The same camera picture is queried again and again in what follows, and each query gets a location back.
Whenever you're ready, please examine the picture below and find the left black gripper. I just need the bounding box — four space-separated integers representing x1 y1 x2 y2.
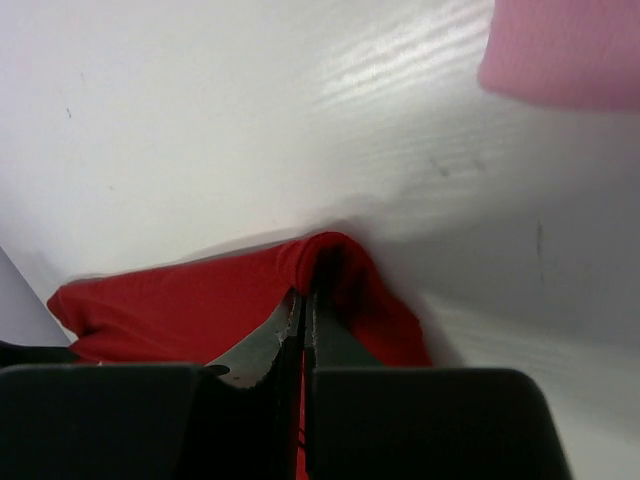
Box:
0 341 78 366

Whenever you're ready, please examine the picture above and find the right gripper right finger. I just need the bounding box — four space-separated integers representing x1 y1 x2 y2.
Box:
304 289 383 370

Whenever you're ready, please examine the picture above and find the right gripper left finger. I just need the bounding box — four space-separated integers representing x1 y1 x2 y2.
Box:
206 290 303 389

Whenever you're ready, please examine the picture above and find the red t shirt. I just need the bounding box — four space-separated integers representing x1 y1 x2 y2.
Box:
47 230 434 480

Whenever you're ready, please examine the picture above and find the pink t shirt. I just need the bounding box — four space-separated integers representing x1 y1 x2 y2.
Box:
477 0 639 111

